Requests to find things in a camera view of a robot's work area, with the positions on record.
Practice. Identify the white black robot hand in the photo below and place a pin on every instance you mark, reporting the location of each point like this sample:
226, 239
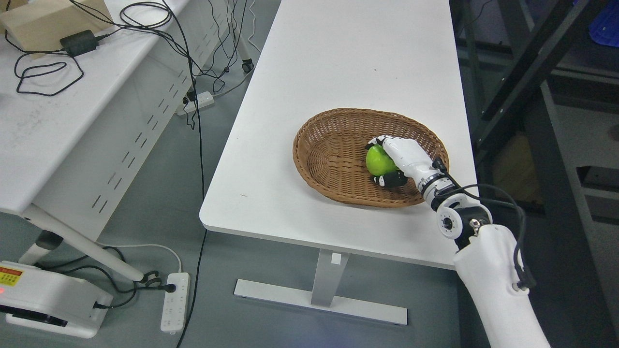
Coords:
409, 159

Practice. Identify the green apple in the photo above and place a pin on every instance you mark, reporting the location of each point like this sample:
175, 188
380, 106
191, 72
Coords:
378, 161

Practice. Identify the brown wicker basket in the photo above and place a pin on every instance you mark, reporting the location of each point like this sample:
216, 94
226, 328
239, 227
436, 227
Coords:
329, 154

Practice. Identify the white standing desk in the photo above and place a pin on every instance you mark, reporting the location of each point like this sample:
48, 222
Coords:
332, 75

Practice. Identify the white power strip far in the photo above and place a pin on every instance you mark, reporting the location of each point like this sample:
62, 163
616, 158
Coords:
201, 100

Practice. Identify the white power strip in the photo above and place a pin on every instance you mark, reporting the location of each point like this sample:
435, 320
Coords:
175, 303
201, 100

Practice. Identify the white power strip near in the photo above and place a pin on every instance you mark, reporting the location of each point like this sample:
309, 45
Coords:
175, 303

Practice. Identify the white folding table left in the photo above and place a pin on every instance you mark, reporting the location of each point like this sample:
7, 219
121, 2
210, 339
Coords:
67, 160

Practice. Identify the black power adapter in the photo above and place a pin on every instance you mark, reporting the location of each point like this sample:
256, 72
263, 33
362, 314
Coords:
80, 43

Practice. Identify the cardboard box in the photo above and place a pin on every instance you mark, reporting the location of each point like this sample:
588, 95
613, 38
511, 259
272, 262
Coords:
41, 24

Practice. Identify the white machine base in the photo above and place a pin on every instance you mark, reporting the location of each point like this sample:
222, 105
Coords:
48, 301

